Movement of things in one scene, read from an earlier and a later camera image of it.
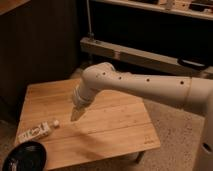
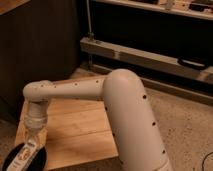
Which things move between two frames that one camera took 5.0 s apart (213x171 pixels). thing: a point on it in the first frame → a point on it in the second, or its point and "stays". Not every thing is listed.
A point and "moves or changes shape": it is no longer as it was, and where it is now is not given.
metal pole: [90, 33] stays
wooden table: [113, 126] stays
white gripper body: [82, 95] → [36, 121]
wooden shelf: [199, 8] stays
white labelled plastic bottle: [39, 131] moves or changes shape
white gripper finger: [78, 114] → [42, 137]
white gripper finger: [74, 114] → [28, 137]
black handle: [192, 63] stays
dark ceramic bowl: [26, 156] stays
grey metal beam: [140, 55] stays
